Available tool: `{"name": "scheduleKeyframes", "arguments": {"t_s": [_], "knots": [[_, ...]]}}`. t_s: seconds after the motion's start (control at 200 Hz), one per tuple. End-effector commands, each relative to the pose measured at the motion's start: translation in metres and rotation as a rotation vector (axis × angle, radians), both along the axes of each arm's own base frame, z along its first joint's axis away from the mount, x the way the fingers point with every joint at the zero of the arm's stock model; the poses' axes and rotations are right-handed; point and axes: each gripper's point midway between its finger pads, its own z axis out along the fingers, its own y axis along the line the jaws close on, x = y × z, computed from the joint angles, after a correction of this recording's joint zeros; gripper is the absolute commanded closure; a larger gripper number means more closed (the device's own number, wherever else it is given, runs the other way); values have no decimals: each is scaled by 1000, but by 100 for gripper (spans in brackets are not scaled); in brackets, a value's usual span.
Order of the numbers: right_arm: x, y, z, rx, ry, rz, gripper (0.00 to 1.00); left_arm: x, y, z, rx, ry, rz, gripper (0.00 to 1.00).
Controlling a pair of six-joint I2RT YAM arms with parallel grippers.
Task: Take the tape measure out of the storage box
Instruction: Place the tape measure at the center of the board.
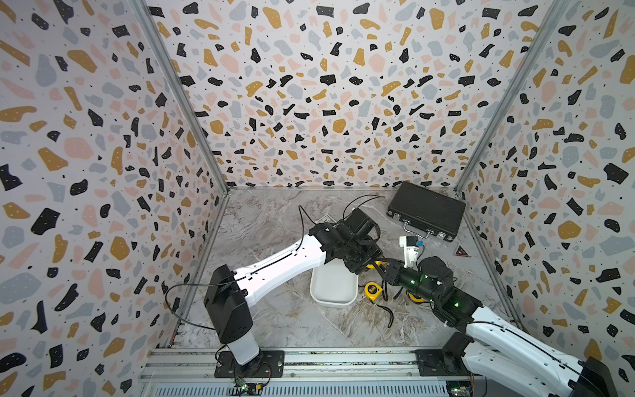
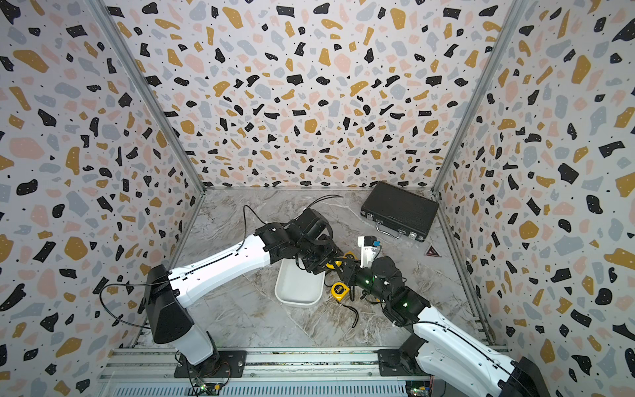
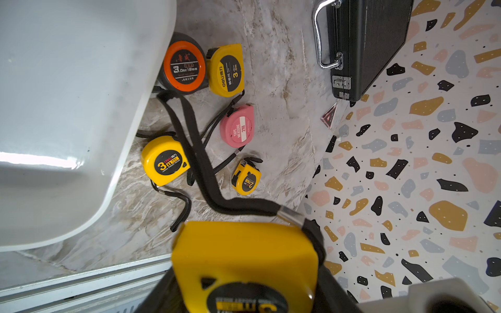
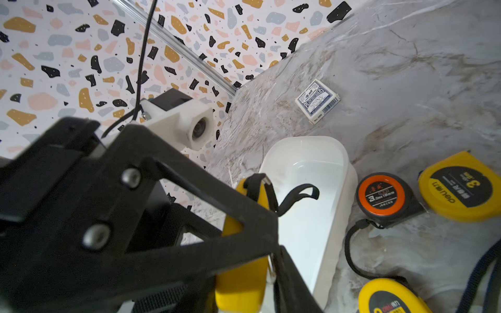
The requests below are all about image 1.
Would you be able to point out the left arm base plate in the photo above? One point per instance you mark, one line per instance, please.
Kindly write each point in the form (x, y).
(267, 364)

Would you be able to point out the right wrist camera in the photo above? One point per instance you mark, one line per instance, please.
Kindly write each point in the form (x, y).
(413, 248)

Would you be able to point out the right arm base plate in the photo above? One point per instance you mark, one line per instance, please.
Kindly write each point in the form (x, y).
(441, 363)

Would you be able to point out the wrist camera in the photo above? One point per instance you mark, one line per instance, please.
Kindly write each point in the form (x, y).
(413, 248)
(360, 224)

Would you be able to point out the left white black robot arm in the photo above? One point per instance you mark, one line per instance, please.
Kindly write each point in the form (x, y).
(232, 293)

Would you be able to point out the yellow tape measure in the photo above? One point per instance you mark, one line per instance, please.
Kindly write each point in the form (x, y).
(373, 291)
(379, 266)
(415, 299)

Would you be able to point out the red triangle sticker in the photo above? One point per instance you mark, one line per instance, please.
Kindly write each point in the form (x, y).
(461, 252)

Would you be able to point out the white plastic storage box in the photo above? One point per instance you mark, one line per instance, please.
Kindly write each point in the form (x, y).
(333, 285)

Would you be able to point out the black hard carrying case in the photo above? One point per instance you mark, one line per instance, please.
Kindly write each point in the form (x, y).
(425, 210)

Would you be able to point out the aluminium mounting rail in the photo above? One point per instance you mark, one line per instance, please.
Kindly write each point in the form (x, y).
(331, 371)

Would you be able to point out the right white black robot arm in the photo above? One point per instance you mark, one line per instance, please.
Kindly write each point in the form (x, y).
(486, 344)

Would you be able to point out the playing card box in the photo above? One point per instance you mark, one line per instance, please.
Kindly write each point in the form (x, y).
(326, 219)

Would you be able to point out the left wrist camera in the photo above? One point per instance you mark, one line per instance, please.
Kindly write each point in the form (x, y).
(360, 224)

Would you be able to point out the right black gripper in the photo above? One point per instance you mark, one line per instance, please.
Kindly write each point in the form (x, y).
(395, 271)

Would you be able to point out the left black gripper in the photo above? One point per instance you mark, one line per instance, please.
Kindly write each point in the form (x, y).
(375, 251)

